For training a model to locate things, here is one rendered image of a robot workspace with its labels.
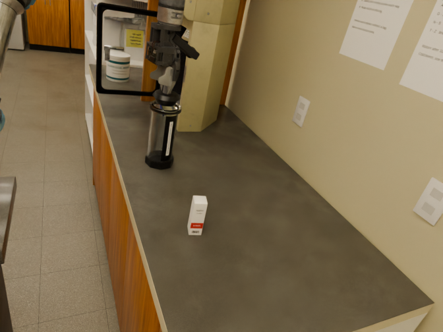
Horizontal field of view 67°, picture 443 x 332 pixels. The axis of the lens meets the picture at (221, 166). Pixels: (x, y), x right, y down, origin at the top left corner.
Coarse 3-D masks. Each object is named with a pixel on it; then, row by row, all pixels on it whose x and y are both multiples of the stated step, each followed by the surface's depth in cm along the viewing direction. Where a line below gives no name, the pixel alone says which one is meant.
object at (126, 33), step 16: (112, 16) 144; (128, 16) 146; (144, 16) 149; (96, 32) 145; (112, 32) 147; (128, 32) 150; (144, 32) 152; (112, 48) 150; (128, 48) 153; (144, 48) 156; (112, 64) 154; (128, 64) 157; (144, 64) 160; (112, 80) 158; (128, 80) 161; (144, 80) 164
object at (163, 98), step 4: (164, 88) 109; (156, 92) 109; (160, 92) 109; (164, 92) 109; (172, 92) 112; (176, 92) 113; (156, 96) 108; (160, 96) 107; (164, 96) 107; (168, 96) 107; (172, 96) 108; (176, 96) 109; (156, 100) 109; (160, 100) 108; (164, 100) 107; (168, 100) 107; (172, 100) 108; (176, 100) 109; (160, 104) 109; (164, 104) 109; (168, 104) 109; (172, 104) 110
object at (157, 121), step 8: (152, 104) 111; (176, 104) 115; (152, 112) 111; (168, 112) 108; (152, 120) 112; (160, 120) 110; (176, 120) 113; (152, 128) 113; (160, 128) 112; (176, 128) 116; (152, 136) 114; (160, 136) 113; (152, 144) 115; (160, 144) 115; (152, 152) 117; (160, 152) 116; (152, 160) 118; (160, 160) 118; (168, 160) 119
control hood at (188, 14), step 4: (188, 0) 123; (192, 0) 124; (188, 4) 124; (192, 4) 125; (188, 8) 125; (192, 8) 125; (184, 12) 125; (188, 12) 125; (192, 12) 126; (184, 16) 128; (188, 16) 126; (192, 16) 127
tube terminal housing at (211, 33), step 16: (208, 0) 126; (224, 0) 129; (208, 16) 129; (224, 16) 134; (192, 32) 130; (208, 32) 133; (224, 32) 140; (208, 48) 136; (224, 48) 147; (192, 64) 137; (208, 64) 139; (224, 64) 154; (192, 80) 140; (208, 80) 143; (192, 96) 144; (208, 96) 149; (192, 112) 148; (208, 112) 156; (192, 128) 153
